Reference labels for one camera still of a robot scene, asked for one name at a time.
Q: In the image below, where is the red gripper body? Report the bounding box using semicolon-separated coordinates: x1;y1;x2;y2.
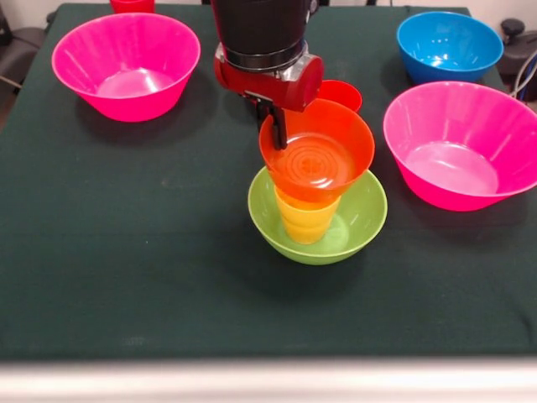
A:
213;53;325;113

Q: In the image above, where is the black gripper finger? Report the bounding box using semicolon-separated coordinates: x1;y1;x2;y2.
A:
254;99;274;127
268;104;289;151

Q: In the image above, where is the orange bowl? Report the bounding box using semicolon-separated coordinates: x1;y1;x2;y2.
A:
258;98;376;203

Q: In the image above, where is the yellow cup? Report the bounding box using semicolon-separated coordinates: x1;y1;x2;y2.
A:
274;184;341;245

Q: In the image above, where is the green bowl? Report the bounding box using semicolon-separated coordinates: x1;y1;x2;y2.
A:
248;165;388;266

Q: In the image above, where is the red cup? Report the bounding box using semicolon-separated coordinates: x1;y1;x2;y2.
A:
318;79;363;113

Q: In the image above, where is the large pink bowl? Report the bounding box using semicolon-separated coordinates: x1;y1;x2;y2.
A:
383;81;537;212
50;12;201;123

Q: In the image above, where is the crimson cup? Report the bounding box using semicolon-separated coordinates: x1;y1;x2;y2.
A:
109;0;155;14

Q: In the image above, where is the blue bowl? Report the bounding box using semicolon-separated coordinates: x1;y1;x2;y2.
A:
396;11;504;85

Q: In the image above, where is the dark green tablecloth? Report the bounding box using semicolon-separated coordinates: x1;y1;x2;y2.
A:
0;3;537;362

